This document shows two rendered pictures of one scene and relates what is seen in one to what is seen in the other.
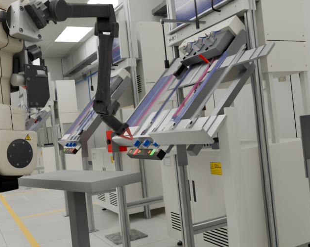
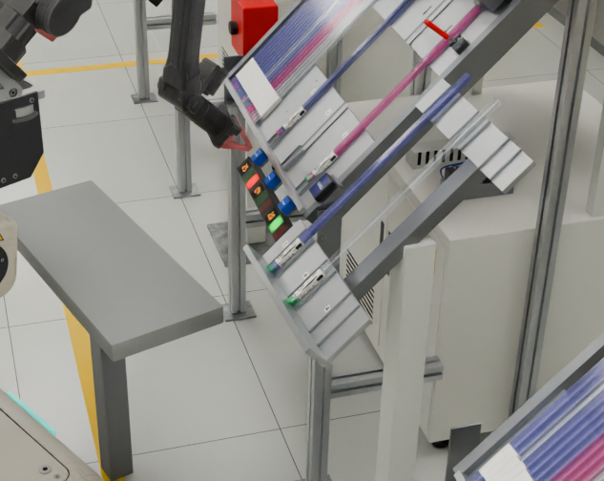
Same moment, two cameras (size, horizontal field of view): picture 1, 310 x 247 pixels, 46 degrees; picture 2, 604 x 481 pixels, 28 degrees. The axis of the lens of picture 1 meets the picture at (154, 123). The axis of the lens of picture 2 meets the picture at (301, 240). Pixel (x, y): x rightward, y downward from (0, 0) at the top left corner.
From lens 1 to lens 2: 1.30 m
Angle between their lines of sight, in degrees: 34
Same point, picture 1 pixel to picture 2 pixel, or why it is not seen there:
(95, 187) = (120, 351)
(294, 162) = not seen: outside the picture
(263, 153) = (540, 250)
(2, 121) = not seen: outside the picture
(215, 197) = not seen: hidden behind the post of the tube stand
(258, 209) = (503, 348)
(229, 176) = (393, 364)
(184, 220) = (314, 374)
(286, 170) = (600, 274)
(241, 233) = (396, 454)
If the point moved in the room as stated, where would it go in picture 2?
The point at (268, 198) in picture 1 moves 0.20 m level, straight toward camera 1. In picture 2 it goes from (528, 337) to (498, 386)
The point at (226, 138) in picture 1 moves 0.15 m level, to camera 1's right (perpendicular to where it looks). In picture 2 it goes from (399, 300) to (482, 311)
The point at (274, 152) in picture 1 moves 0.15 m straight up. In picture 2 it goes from (577, 239) to (588, 177)
